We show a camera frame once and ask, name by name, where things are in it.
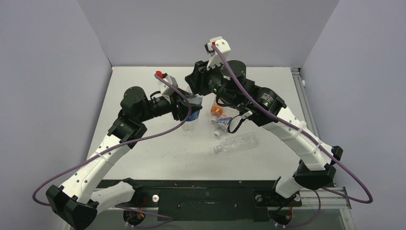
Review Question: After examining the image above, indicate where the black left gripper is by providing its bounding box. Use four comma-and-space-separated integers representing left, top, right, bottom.
138, 87, 202, 123

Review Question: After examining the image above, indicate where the blue label water bottle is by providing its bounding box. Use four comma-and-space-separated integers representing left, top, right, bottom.
182, 86, 203, 131

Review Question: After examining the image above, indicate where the orange drink bottle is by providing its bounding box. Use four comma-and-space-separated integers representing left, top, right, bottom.
210, 101, 223, 125

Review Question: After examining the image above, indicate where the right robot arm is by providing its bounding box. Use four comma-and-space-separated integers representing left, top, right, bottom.
185, 60, 343, 205

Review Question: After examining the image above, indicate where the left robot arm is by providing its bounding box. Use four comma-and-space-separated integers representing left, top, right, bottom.
45, 86, 189, 230

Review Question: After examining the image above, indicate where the white blue label bottle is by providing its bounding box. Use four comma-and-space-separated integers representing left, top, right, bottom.
214, 107, 237, 138

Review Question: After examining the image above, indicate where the clear empty plastic bottle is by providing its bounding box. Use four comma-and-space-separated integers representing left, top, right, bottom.
213, 132, 259, 153

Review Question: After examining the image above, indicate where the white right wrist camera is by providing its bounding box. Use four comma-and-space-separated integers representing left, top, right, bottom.
204, 36, 231, 70

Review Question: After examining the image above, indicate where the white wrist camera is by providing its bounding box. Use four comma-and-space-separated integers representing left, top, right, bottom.
155, 70, 178, 101
204, 36, 231, 70

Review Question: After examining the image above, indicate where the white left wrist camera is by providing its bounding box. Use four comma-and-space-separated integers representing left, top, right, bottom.
155, 70, 178, 101

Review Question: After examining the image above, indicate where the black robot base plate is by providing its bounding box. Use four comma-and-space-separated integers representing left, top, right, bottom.
120, 178, 302, 221

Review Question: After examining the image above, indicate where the aluminium table edge rail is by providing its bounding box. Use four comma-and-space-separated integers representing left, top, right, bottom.
291, 68, 355, 230

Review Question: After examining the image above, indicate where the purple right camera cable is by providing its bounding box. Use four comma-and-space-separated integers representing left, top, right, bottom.
212, 44, 373, 204

